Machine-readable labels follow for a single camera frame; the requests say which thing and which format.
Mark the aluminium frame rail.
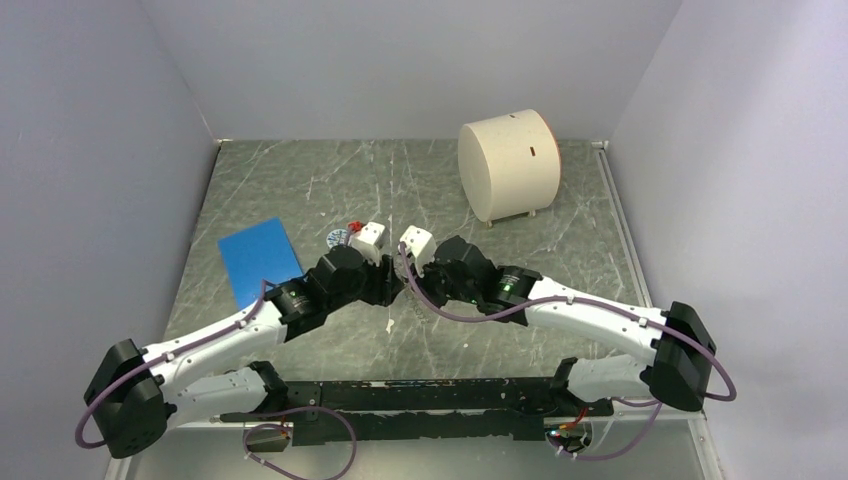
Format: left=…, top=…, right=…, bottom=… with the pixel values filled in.
left=120, top=390, right=705, bottom=431

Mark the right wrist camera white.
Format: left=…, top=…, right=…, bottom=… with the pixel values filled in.
left=400, top=225, right=437, bottom=273

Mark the metal key organizer plate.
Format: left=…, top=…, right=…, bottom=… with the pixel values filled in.
left=404, top=292, right=430, bottom=324

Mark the small blue labelled jar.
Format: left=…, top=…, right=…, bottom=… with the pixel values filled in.
left=326, top=228, right=348, bottom=248

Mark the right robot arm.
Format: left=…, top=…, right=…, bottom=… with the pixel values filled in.
left=398, top=227, right=726, bottom=415

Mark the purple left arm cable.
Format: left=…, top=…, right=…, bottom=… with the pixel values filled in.
left=74, top=278, right=276, bottom=450

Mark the cream cylindrical container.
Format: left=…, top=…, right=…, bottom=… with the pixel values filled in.
left=457, top=109, right=562, bottom=225

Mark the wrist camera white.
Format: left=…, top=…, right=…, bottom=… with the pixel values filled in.
left=400, top=225, right=437, bottom=273
left=347, top=222, right=387, bottom=266

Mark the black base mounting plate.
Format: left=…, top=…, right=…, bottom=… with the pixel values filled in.
left=220, top=377, right=613, bottom=446

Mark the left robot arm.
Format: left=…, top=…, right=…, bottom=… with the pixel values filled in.
left=75, top=246, right=404, bottom=459

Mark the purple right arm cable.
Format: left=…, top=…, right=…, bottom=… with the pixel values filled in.
left=397, top=241, right=738, bottom=463

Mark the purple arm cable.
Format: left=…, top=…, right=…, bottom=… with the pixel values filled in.
left=74, top=278, right=276, bottom=450
left=397, top=241, right=738, bottom=463

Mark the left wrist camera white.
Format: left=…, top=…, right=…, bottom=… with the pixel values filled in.
left=347, top=222, right=387, bottom=266

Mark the blue flat pad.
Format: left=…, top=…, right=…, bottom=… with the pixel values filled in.
left=217, top=217, right=304, bottom=309

